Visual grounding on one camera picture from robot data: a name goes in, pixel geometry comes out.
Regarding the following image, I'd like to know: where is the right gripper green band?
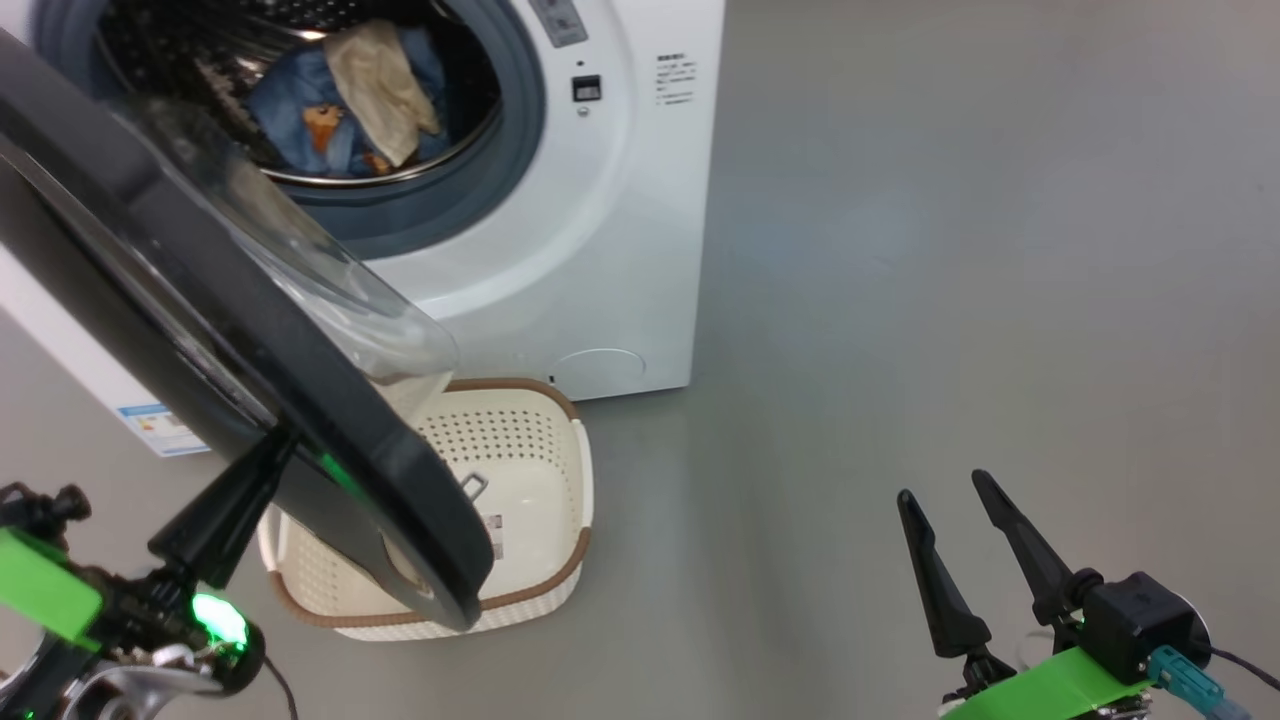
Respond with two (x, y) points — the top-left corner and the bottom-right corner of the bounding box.
(897, 469), (1153, 720)

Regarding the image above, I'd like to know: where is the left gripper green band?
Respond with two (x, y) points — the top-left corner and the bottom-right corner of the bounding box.
(0, 428), (298, 666)

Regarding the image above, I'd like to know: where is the black round glass washer door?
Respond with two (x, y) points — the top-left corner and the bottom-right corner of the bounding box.
(0, 30), (496, 633)

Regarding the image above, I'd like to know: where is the blue garment orange print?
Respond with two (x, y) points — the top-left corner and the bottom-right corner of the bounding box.
(245, 45), (396, 181)

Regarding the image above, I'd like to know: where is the blue printed garment cream lining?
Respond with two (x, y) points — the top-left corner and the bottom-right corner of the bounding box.
(322, 18), (453, 171)

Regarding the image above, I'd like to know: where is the steel perforated washer drum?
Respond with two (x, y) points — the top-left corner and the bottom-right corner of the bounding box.
(95, 0), (501, 189)

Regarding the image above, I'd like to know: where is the white front-load washing machine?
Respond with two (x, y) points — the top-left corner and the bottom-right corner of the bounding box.
(0, 0), (727, 459)

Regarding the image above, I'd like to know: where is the blue energy label sticker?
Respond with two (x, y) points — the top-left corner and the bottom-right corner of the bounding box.
(115, 403), (211, 458)

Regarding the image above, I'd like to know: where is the cream perforated basket brown rim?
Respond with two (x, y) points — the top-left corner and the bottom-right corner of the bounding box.
(258, 377), (594, 642)

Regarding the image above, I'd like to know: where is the round drain filter cover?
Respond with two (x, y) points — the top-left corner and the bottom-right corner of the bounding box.
(553, 347), (648, 396)

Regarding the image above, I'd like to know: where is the black printed text label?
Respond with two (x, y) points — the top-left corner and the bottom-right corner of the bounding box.
(656, 53), (698, 106)

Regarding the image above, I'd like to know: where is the grey warning sticker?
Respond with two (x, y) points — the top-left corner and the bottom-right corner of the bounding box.
(528, 0), (589, 49)

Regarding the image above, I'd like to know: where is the thin black left camera cable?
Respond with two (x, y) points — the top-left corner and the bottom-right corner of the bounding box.
(260, 655), (301, 720)

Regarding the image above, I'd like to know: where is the thin black camera cable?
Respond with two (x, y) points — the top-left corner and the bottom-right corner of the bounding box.
(260, 655), (301, 720)
(1205, 645), (1280, 693)

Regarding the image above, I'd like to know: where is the teal right camera connector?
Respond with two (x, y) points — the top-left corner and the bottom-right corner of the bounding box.
(1148, 645), (1251, 720)

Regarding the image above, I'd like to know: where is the thin black right camera cable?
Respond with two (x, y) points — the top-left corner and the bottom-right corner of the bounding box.
(1205, 645), (1280, 693)

